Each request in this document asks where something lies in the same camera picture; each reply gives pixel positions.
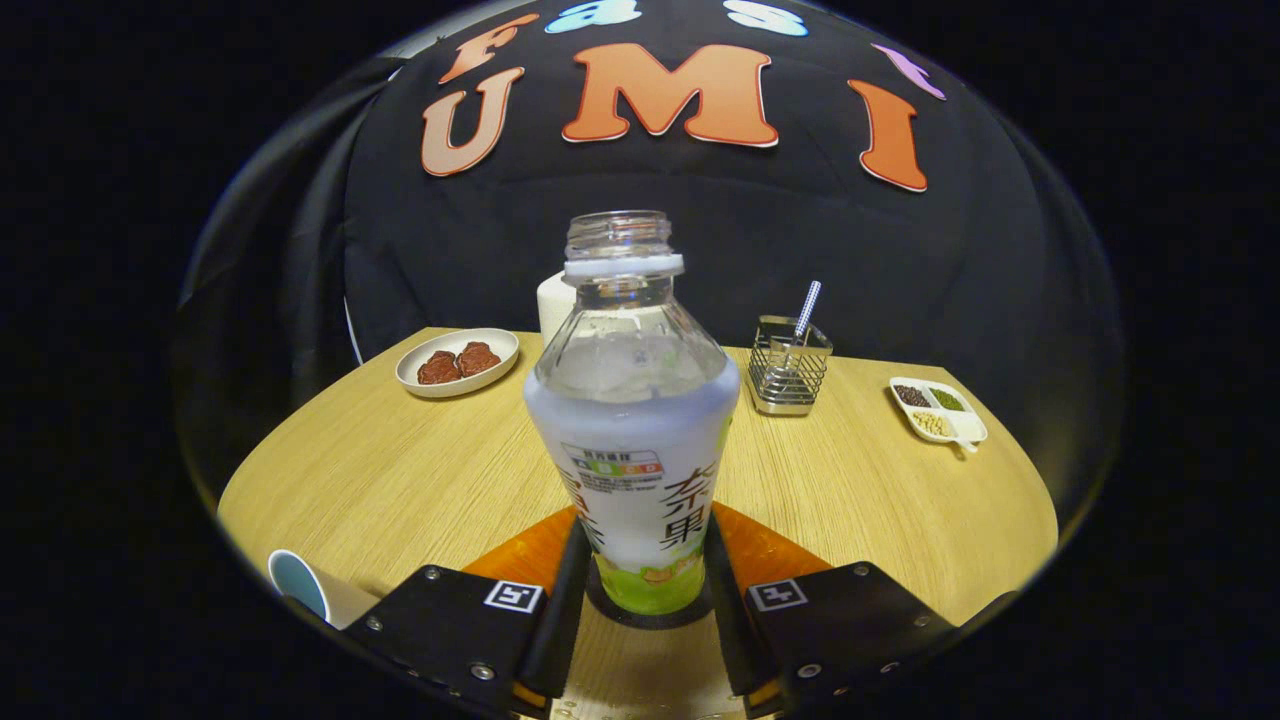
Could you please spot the dark round coaster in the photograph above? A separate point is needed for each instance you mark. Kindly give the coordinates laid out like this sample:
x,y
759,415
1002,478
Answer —
x,y
650,620

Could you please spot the black backdrop cloth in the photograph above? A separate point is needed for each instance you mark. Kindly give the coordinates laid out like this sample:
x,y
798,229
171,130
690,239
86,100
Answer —
x,y
900,260

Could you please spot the yellow beans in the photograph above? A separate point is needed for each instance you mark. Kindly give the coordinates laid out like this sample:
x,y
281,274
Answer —
x,y
931,424

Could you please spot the white round plate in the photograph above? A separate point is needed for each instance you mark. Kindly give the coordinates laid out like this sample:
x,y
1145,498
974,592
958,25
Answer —
x,y
500,345

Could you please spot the striped drinking straw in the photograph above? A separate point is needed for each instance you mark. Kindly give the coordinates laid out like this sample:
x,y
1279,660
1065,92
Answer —
x,y
808,305

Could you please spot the green beans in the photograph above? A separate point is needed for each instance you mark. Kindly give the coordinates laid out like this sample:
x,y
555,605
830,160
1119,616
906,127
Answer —
x,y
947,399

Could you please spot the wooden table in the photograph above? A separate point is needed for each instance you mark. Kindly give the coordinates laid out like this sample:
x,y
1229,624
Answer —
x,y
400,470

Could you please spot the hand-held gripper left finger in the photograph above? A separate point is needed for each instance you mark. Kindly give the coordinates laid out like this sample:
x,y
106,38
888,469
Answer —
x,y
450,620

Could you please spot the white divided dish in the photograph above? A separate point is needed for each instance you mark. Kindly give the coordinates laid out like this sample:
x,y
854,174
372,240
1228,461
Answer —
x,y
970,430

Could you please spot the clear juice bottle green label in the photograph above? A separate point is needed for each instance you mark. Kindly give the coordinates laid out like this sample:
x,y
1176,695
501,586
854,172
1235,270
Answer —
x,y
635,450

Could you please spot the white cup blue inside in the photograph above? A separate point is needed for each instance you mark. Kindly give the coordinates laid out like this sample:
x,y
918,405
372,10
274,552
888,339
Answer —
x,y
340,600

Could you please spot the brown meat piece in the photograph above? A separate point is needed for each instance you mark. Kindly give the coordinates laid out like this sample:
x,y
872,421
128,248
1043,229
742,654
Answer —
x,y
438,369
479,358

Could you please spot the white toaster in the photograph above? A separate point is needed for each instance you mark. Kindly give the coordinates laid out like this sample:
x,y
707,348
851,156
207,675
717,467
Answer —
x,y
552,305

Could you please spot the dark brown beans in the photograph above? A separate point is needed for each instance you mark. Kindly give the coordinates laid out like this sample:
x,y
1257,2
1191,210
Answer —
x,y
911,396

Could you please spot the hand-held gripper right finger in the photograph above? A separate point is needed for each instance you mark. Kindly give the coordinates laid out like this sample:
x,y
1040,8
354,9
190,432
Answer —
x,y
850,625

